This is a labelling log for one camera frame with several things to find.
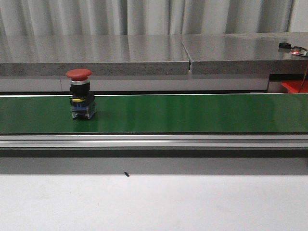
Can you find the green conveyor belt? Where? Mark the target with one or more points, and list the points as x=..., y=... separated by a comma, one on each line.
x=221, y=113

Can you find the grey stone slab left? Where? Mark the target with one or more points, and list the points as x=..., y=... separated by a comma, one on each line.
x=139, y=55

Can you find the grey stone slab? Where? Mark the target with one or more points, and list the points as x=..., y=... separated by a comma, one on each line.
x=139, y=55
x=252, y=53

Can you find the grey stone slab right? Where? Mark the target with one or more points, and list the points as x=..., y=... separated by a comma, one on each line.
x=252, y=53

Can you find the red plastic tray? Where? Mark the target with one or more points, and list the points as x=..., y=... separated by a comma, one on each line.
x=295, y=86

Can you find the small black sensor module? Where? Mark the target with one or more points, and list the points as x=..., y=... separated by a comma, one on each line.
x=284, y=47

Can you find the green circuit board with LED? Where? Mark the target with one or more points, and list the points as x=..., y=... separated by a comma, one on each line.
x=300, y=52

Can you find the grey pleated curtain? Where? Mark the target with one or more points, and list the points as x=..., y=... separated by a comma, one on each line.
x=151, y=17

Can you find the aluminium conveyor frame rail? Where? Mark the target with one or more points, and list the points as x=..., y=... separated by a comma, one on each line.
x=157, y=141

